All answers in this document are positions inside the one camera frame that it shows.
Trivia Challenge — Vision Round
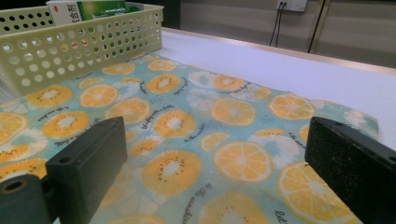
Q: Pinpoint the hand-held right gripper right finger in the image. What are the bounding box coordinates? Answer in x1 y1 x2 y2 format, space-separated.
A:
304 116 396 224

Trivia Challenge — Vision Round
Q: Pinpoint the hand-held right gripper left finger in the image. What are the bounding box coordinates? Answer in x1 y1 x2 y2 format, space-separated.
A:
46 116 129 224

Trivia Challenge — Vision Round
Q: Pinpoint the fruit print cloth bag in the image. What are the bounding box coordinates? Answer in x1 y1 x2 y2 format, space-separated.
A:
0 52 379 224

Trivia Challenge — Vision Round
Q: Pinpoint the pale yellow perforated plastic basket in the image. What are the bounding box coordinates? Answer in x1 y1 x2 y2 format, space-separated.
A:
0 3 165 97

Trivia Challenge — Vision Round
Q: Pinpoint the slim white green box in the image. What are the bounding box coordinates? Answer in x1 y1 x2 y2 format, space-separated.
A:
46 0 83 26

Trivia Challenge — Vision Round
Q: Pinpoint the green cube box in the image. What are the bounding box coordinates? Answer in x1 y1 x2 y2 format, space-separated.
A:
77 0 141 21

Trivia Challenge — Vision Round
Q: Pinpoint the black wall cable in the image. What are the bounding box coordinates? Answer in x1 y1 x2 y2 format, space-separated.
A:
269 2 283 47
275 2 288 48

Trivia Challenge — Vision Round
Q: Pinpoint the white wall socket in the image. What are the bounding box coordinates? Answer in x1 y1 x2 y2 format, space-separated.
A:
276 0 308 13

